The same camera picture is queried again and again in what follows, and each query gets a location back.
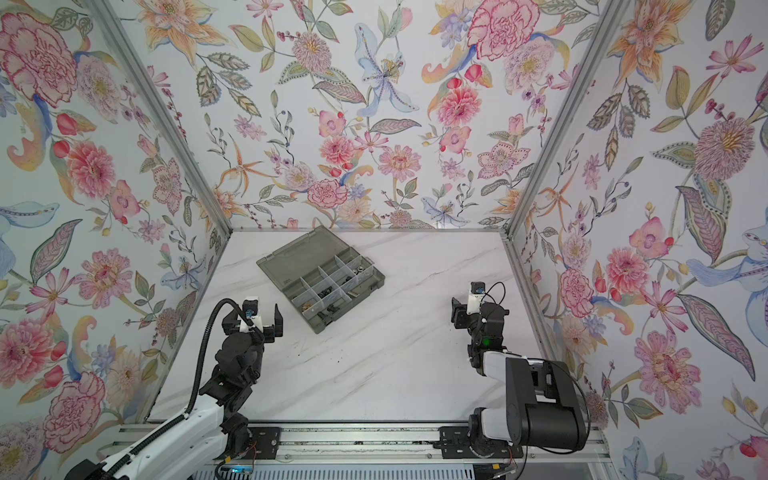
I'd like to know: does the aluminium corner frame post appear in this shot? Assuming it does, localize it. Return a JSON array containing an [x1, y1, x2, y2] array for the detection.
[[85, 0, 233, 240], [505, 1, 627, 240]]

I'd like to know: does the aluminium corner frame post right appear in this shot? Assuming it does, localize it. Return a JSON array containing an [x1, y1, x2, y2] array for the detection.
[[505, 1, 627, 240]]

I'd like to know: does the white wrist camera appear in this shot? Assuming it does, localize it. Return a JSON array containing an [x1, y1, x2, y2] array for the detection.
[[466, 281, 486, 315], [240, 298, 264, 333]]

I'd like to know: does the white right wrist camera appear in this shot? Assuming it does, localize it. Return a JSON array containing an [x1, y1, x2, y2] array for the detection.
[[466, 281, 486, 315]]

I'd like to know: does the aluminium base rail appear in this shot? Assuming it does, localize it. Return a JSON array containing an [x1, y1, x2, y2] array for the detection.
[[119, 419, 610, 466]]

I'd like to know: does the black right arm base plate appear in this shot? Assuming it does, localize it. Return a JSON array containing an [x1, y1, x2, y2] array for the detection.
[[433, 425, 524, 461]]

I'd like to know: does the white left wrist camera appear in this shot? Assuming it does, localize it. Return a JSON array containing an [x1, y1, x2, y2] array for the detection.
[[240, 298, 264, 333]]

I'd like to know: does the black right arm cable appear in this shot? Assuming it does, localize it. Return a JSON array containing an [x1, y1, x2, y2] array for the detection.
[[509, 359, 595, 480]]

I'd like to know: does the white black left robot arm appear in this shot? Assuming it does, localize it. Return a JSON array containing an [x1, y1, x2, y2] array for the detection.
[[65, 298, 284, 479]]

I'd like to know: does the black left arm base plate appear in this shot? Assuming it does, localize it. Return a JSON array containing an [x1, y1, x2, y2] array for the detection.
[[243, 426, 282, 461]]

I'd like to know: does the grey plastic organizer box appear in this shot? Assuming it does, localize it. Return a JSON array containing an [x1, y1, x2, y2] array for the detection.
[[257, 227, 385, 334]]

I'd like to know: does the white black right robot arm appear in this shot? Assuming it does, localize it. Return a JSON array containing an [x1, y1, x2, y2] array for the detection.
[[451, 294, 589, 456]]

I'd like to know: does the aluminium corner frame post left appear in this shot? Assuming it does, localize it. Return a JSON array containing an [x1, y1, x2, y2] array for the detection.
[[85, 0, 233, 240]]

